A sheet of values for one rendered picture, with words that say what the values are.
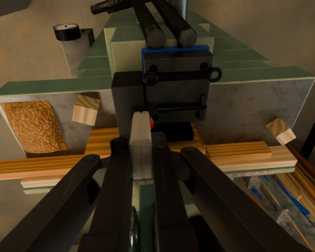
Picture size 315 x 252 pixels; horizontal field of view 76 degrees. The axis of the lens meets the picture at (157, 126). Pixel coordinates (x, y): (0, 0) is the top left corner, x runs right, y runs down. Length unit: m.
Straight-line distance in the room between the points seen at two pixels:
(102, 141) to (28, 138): 0.14
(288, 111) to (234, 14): 0.93
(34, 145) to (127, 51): 0.27
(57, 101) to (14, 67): 1.11
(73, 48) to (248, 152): 0.54
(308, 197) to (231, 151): 1.37
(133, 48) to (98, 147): 0.19
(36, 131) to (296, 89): 0.50
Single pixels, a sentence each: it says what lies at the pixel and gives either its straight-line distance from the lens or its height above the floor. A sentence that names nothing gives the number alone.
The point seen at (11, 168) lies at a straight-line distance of 0.53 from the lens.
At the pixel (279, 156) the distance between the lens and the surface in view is 0.54.
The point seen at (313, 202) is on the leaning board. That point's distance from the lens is 1.80.
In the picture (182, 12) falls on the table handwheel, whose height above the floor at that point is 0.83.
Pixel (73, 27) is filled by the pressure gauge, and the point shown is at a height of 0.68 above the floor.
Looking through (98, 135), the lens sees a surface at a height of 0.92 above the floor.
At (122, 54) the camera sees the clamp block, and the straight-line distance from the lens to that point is 0.29.
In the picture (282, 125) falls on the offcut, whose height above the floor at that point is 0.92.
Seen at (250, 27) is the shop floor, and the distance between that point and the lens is 1.42.
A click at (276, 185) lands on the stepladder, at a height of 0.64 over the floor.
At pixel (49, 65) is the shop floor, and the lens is 1.42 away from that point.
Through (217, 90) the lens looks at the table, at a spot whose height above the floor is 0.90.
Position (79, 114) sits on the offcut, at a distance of 0.37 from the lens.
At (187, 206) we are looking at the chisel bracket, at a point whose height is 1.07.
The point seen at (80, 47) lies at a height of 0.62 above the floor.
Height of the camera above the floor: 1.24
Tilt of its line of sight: 53 degrees down
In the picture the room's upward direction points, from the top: 172 degrees clockwise
